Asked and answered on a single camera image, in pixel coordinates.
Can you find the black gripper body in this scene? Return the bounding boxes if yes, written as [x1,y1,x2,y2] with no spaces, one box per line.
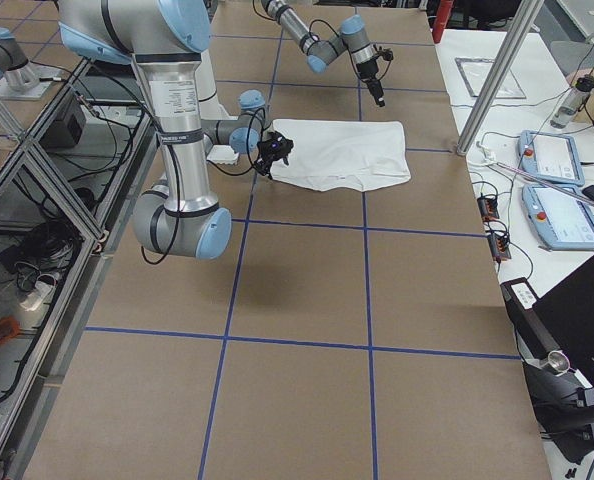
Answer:
[354,47,384,98]
[255,131,294,175]

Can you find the white long-sleeve printed shirt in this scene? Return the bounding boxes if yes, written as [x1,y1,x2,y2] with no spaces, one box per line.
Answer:
[271,119,411,192]

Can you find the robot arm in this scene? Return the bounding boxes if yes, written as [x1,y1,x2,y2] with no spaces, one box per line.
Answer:
[261,1,393,107]
[59,1,232,259]

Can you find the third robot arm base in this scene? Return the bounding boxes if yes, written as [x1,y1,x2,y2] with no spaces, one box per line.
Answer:
[0,27,62,100]

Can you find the red fire extinguisher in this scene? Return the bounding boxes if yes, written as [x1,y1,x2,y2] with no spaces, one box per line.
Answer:
[432,0,453,44]

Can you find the grey framed tray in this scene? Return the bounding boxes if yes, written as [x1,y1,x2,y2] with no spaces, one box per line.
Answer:
[454,56,525,100]

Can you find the metal rod with clamp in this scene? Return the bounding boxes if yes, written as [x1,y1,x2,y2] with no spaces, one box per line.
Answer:
[492,162,594,207]

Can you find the black usb hub upper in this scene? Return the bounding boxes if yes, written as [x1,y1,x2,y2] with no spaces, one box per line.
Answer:
[477,196,500,222]

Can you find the black usb hub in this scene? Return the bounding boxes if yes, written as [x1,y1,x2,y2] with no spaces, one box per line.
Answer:
[477,196,500,222]
[487,231,512,263]

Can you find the upper blue teach pendant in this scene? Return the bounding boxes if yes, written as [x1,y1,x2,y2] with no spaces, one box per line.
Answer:
[517,130,585,186]

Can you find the blue teach pendant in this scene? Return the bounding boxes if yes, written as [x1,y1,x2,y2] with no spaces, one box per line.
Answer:
[517,130,585,186]
[521,185,594,251]

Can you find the black usb hub lower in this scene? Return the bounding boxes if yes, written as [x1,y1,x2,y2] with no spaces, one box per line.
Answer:
[487,231,512,263]

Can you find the clear water bottle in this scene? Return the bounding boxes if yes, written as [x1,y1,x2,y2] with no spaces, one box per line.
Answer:
[550,74,594,129]

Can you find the black power supply box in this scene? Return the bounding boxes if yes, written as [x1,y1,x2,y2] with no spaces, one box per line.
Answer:
[39,96,86,149]

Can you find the lower blue teach pendant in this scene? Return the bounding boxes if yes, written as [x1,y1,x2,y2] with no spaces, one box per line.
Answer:
[521,185,594,251]

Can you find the black laptop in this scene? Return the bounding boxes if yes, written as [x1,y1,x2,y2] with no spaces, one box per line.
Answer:
[501,255,594,387]

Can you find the orange plastic part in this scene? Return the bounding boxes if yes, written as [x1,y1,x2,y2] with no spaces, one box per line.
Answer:
[0,316,21,345]

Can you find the metal cup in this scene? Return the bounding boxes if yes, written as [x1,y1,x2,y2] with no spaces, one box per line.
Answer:
[544,350,571,376]

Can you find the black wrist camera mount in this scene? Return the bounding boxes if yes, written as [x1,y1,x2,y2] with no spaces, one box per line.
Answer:
[257,131,290,163]
[372,44,394,63]

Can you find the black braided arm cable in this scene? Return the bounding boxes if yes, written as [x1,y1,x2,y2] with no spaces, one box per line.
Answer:
[306,18,348,46]
[206,112,268,176]

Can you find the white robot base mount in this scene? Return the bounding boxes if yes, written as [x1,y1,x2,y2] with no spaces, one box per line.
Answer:
[196,49,243,166]

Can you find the aluminium frame cage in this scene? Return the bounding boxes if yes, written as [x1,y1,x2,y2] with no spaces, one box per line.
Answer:
[0,60,155,479]

